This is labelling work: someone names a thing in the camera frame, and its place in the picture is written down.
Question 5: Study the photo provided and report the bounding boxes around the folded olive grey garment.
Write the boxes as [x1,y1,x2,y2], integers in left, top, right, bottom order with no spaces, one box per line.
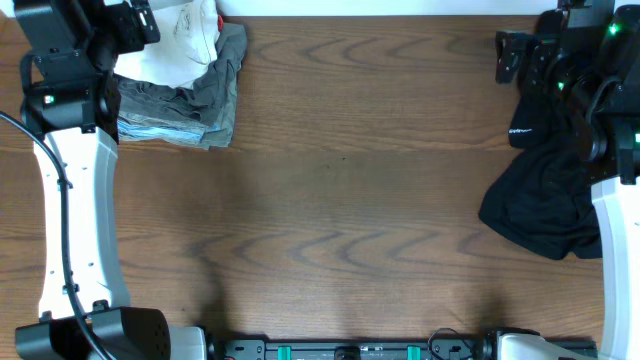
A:
[116,23,248,150]

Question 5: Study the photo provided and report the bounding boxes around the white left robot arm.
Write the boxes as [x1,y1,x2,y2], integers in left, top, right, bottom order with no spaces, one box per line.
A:
[14,0,207,359]

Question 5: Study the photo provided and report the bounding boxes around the black garment pile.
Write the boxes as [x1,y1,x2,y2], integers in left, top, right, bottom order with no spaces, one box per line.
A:
[477,8,606,261]

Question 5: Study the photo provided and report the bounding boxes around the white t-shirt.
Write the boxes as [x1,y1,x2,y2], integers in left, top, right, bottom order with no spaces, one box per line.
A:
[115,0,220,88]

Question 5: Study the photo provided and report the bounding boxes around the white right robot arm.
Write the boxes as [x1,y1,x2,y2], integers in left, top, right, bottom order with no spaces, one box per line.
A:
[495,1,639,359]

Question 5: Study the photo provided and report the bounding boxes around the folded light blue garment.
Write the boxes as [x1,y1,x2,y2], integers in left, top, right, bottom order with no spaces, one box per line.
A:
[118,121,204,145]

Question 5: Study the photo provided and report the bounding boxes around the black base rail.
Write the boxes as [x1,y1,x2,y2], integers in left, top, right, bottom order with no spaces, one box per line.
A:
[209,338,599,360]

